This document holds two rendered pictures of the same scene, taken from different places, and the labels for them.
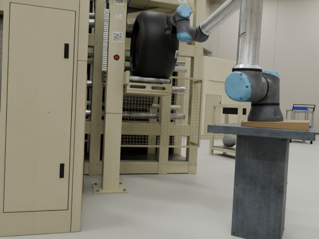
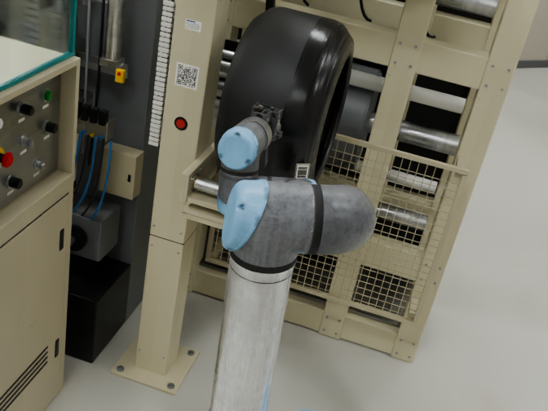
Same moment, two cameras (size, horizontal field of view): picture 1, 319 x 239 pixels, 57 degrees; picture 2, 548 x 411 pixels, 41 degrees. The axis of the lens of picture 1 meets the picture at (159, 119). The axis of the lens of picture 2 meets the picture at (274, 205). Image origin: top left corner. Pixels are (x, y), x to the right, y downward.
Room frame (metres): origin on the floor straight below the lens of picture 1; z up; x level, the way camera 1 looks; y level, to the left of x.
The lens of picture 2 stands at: (0.58, -0.90, 2.00)
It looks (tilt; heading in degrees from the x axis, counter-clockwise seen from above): 28 degrees down; 26
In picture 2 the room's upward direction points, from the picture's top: 12 degrees clockwise
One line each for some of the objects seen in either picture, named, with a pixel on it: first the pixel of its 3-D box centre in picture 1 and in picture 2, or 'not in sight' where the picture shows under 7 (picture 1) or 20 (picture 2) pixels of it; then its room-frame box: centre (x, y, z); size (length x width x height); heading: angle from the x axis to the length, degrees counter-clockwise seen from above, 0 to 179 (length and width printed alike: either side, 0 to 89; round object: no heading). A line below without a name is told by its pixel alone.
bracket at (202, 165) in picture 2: (123, 79); (205, 165); (2.45, 0.31, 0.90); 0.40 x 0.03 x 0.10; 16
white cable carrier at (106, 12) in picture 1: (106, 40); (165, 75); (2.35, 0.45, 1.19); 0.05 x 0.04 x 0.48; 16
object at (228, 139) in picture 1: (232, 130); not in sight; (4.55, -1.12, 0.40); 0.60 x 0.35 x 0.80; 33
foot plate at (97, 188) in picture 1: (109, 187); (156, 360); (2.41, 0.38, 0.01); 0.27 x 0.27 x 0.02; 16
